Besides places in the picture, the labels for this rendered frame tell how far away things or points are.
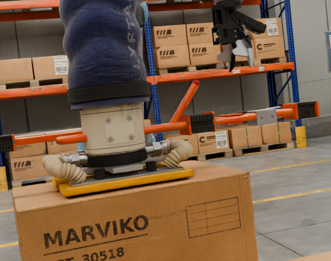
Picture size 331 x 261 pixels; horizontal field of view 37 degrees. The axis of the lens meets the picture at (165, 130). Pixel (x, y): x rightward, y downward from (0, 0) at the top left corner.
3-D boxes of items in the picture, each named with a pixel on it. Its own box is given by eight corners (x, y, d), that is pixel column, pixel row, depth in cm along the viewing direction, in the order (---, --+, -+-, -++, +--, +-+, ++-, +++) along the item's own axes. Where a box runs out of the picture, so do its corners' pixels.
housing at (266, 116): (257, 126, 148) (256, 111, 148) (247, 125, 155) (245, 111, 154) (278, 122, 150) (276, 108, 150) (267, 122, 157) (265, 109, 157)
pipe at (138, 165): (61, 182, 122) (58, 158, 121) (51, 172, 145) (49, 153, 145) (190, 162, 132) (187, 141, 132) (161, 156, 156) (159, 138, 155)
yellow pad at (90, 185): (63, 197, 120) (61, 176, 120) (59, 191, 129) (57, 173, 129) (194, 176, 130) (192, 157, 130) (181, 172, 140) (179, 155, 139)
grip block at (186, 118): (190, 135, 140) (188, 114, 140) (179, 134, 149) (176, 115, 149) (217, 131, 143) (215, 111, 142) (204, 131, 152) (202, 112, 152)
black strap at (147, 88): (74, 102, 123) (72, 86, 123) (63, 105, 145) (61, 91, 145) (160, 93, 130) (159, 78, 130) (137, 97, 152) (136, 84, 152)
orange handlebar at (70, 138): (15, 154, 127) (13, 140, 127) (13, 148, 156) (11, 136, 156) (322, 113, 156) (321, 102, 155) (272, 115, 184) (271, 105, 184)
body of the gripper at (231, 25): (213, 47, 152) (208, 8, 151) (238, 45, 154) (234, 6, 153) (223, 44, 144) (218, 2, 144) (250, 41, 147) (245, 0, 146)
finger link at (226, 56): (212, 68, 158) (216, 42, 153) (229, 67, 160) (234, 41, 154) (216, 73, 156) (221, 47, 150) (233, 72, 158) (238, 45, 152)
